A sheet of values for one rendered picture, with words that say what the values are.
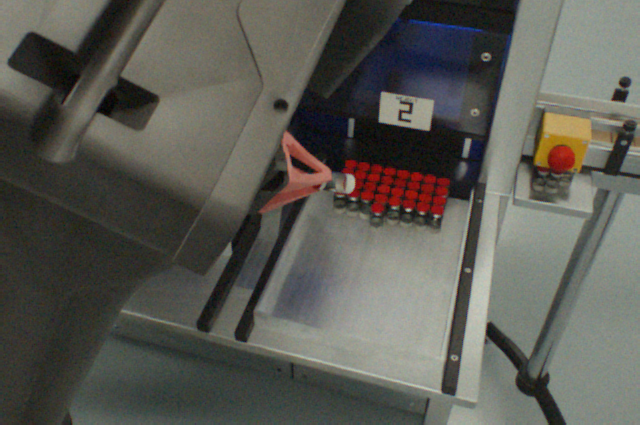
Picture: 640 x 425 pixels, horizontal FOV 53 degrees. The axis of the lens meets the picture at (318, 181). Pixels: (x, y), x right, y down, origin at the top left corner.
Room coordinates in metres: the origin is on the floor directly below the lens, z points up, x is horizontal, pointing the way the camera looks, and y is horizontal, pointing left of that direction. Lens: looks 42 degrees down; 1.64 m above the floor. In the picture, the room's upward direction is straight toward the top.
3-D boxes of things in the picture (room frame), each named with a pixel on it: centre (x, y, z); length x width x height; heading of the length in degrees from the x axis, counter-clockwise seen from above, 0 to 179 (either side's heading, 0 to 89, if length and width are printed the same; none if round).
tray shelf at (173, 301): (0.74, 0.07, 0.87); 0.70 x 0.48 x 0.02; 74
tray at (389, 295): (0.65, -0.08, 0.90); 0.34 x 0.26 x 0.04; 163
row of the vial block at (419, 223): (0.74, -0.11, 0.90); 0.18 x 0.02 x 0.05; 73
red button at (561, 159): (0.76, -0.38, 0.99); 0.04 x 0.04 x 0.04; 74
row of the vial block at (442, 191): (0.78, -0.12, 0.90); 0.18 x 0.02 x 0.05; 73
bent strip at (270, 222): (0.67, 0.09, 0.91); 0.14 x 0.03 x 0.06; 164
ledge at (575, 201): (0.84, -0.42, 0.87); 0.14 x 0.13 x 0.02; 164
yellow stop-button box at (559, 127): (0.81, -0.39, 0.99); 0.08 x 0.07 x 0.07; 164
